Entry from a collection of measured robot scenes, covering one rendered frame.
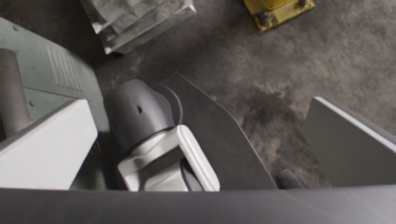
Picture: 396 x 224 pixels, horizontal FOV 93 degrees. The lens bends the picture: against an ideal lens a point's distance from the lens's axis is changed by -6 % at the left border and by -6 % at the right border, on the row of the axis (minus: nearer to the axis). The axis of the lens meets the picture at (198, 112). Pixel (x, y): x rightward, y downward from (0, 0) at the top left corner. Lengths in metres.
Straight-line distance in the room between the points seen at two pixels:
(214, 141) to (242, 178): 0.13
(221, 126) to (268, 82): 0.29
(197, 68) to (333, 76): 0.52
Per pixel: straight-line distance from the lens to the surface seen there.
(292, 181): 0.67
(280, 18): 0.91
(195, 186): 0.47
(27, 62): 0.78
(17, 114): 0.55
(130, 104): 0.51
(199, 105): 0.64
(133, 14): 0.87
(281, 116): 0.81
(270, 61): 0.85
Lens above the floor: 0.79
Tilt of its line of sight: 78 degrees down
